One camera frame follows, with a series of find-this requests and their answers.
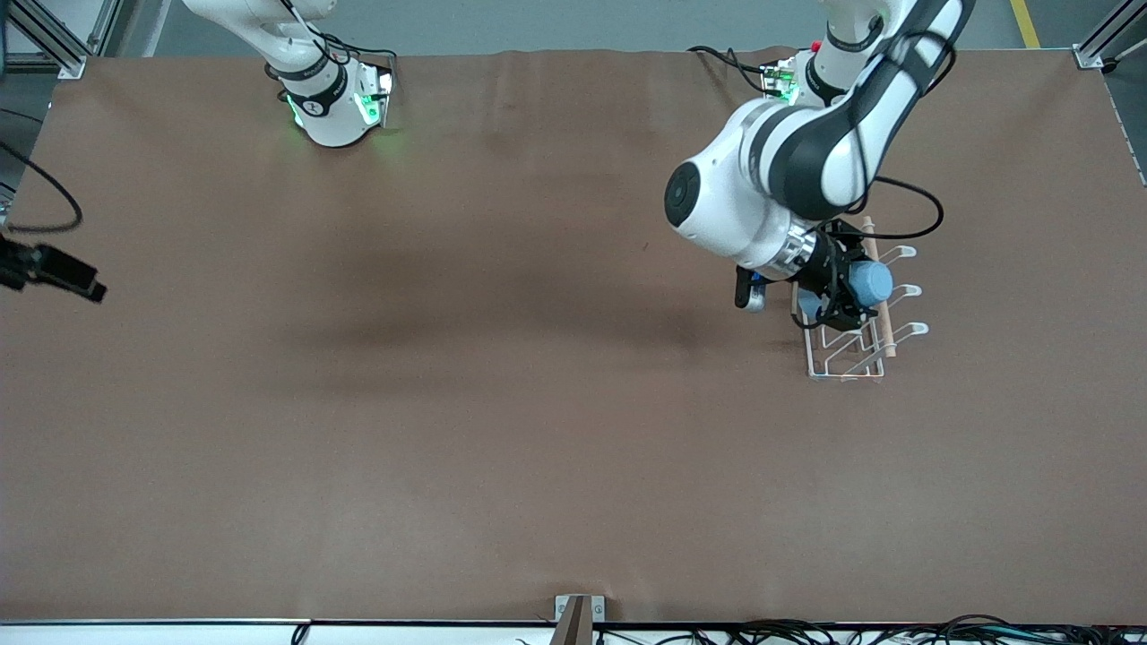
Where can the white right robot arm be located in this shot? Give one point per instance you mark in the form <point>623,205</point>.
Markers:
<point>327,112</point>

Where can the blue plastic cup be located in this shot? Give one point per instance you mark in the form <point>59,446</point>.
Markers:
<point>871,282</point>

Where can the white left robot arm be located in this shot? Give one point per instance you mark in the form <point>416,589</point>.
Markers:
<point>744,197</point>

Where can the grey camera stand bracket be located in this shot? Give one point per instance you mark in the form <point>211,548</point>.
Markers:
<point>578,614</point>

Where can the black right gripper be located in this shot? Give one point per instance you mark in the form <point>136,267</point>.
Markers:
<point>12,254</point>

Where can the brown table cloth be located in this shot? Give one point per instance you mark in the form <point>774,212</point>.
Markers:
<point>448,430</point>

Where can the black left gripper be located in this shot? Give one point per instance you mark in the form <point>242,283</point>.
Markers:
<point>822,266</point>

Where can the aluminium frame post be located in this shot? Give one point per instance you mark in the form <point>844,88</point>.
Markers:
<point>63,49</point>
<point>1102,45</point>

